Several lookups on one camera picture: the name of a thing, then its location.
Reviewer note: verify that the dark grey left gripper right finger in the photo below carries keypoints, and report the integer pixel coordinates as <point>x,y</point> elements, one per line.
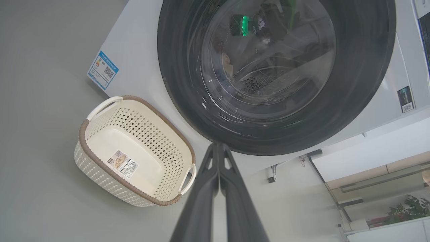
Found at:
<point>242,218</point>

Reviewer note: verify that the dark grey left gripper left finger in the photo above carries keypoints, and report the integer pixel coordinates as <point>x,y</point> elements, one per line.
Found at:
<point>198,215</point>

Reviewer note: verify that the black glass washing machine door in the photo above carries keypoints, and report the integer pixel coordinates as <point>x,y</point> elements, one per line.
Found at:
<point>181,67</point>

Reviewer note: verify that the basket product label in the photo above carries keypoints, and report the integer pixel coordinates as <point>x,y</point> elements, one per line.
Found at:
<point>122,163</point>

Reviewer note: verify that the cream perforated laundry basket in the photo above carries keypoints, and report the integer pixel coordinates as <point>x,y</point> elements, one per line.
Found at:
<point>134,141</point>

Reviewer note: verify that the white washing machine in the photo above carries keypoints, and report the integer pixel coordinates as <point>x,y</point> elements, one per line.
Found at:
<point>141,50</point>

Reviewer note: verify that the metal table leg with caster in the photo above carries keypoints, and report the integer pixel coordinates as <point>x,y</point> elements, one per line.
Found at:
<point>272,173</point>

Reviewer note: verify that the white table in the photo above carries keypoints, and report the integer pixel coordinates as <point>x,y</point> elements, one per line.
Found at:
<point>369,154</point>

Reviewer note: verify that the white low cabinet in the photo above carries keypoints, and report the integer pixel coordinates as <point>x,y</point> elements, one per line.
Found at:
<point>396,233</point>

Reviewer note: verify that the green potted plant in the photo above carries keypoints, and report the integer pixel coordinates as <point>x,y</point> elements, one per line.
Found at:
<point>408,210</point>

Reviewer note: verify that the blue energy label sticker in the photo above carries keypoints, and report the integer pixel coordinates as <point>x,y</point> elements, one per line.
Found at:
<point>103,70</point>

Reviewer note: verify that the black QR sticker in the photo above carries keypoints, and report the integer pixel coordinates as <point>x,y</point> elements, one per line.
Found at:
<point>405,99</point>

